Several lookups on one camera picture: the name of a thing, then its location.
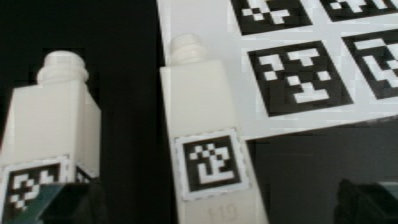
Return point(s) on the white desk leg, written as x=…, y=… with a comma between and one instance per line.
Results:
x=216, y=185
x=50, y=144

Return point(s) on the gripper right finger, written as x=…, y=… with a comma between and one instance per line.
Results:
x=367, y=203

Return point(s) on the fiducial marker sheet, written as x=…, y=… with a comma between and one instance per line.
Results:
x=310, y=50

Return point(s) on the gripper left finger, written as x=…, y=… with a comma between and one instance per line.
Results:
x=68, y=204

